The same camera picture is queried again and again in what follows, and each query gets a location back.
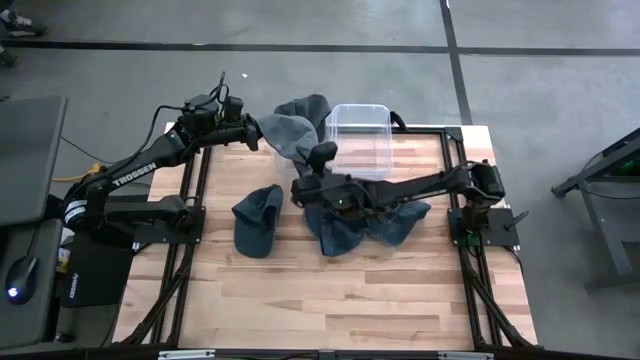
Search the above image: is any person's shoe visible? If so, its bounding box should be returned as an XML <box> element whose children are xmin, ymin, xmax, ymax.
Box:
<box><xmin>0</xmin><ymin>44</ymin><xmax>20</xmax><ymax>68</ymax></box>
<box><xmin>0</xmin><ymin>9</ymin><xmax>50</xmax><ymax>38</ymax></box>

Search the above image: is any black computer mouse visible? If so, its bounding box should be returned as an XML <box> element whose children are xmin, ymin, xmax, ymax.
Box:
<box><xmin>4</xmin><ymin>255</ymin><xmax>40</xmax><ymax>305</ymax></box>

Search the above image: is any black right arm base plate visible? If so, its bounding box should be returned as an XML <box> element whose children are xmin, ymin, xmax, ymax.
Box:
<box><xmin>448</xmin><ymin>206</ymin><xmax>530</xmax><ymax>250</ymax></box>

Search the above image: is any black aluminium table frame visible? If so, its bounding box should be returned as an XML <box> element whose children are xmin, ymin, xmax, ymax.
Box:
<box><xmin>112</xmin><ymin>123</ymin><xmax>540</xmax><ymax>360</ymax></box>

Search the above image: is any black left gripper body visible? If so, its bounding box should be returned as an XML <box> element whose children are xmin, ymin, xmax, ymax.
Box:
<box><xmin>199</xmin><ymin>113</ymin><xmax>262</xmax><ymax>153</ymax></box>

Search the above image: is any black desk beam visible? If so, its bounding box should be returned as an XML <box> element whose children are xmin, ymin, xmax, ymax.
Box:
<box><xmin>45</xmin><ymin>197</ymin><xmax>137</xmax><ymax>255</ymax></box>

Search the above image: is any silver metal bracket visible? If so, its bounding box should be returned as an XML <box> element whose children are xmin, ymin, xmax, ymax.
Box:
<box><xmin>438</xmin><ymin>351</ymin><xmax>495</xmax><ymax>360</ymax></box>
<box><xmin>158</xmin><ymin>349</ymin><xmax>216</xmax><ymax>360</ymax></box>

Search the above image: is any blue denim baseball cap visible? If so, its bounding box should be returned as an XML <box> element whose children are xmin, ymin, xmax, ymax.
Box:
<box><xmin>367</xmin><ymin>199</ymin><xmax>432</xmax><ymax>247</ymax></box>

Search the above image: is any black side table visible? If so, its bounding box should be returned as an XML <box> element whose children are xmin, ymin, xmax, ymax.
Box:
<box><xmin>551</xmin><ymin>127</ymin><xmax>640</xmax><ymax>292</ymax></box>

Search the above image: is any black Trossen box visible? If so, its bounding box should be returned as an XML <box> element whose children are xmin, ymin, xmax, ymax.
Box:
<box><xmin>59</xmin><ymin>233</ymin><xmax>137</xmax><ymax>308</ymax></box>

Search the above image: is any yellow power cable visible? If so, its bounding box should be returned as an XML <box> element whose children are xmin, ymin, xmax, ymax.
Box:
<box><xmin>51</xmin><ymin>162</ymin><xmax>107</xmax><ymax>184</ymax></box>

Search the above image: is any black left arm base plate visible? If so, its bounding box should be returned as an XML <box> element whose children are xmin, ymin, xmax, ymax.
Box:
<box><xmin>102</xmin><ymin>204</ymin><xmax>206</xmax><ymax>246</ymax></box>

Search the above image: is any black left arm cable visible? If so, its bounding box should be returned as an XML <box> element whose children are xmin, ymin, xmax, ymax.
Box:
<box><xmin>133</xmin><ymin>71</ymin><xmax>230</xmax><ymax>156</ymax></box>

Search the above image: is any grey desk panel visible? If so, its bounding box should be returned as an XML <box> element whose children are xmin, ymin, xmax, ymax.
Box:
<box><xmin>0</xmin><ymin>218</ymin><xmax>65</xmax><ymax>351</ymax></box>
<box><xmin>0</xmin><ymin>95</ymin><xmax>69</xmax><ymax>227</ymax></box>

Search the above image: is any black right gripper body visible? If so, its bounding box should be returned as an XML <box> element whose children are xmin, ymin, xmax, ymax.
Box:
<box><xmin>319</xmin><ymin>172</ymin><xmax>354</xmax><ymax>207</ymax></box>

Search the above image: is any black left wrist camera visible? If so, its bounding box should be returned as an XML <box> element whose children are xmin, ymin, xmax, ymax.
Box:
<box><xmin>221</xmin><ymin>95</ymin><xmax>246</xmax><ymax>125</ymax></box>

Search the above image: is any clear plastic bin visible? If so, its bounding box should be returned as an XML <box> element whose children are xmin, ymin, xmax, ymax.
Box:
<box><xmin>325</xmin><ymin>103</ymin><xmax>393</xmax><ymax>181</ymax></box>
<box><xmin>272</xmin><ymin>144</ymin><xmax>306</xmax><ymax>187</ymax></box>

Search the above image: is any dark navy baseball cap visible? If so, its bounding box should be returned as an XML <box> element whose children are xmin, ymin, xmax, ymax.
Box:
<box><xmin>231</xmin><ymin>183</ymin><xmax>285</xmax><ymax>260</ymax></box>
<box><xmin>303</xmin><ymin>199</ymin><xmax>374</xmax><ymax>258</ymax></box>

